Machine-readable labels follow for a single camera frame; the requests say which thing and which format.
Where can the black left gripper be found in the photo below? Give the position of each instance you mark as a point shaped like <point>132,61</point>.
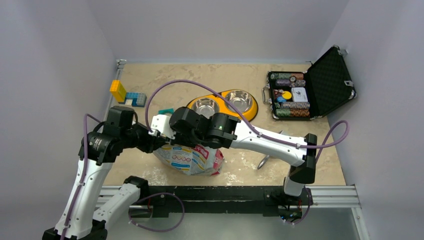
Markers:
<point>152,141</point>

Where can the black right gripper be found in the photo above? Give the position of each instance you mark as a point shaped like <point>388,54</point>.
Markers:
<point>177,140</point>

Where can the white yellow pet food bag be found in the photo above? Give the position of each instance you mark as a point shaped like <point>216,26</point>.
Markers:
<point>199,160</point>

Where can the metal food scoop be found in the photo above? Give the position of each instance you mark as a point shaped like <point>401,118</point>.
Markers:
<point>263,162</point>

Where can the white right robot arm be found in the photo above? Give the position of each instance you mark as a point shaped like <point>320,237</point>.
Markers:
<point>226,131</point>

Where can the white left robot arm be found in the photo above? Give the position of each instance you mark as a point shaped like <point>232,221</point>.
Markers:
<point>98,152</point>

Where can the yellow double pet bowl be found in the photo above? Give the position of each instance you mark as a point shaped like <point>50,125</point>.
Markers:
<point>227,102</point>

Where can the teal arch block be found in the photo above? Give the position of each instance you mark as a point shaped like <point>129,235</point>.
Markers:
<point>166,111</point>

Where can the blue toy brick base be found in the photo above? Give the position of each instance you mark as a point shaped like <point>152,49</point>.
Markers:
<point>135,99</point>

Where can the yellow toy brick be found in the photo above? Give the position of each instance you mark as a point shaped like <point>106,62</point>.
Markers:
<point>118,91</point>

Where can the yellow dealer chip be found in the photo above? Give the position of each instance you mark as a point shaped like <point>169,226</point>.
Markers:
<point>286,95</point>

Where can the white card box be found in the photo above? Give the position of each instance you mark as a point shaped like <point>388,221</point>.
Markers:
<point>299,94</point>

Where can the black poker chip case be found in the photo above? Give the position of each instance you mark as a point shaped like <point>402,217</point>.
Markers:
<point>327,82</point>

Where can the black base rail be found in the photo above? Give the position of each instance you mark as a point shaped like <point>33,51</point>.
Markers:
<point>268,201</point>

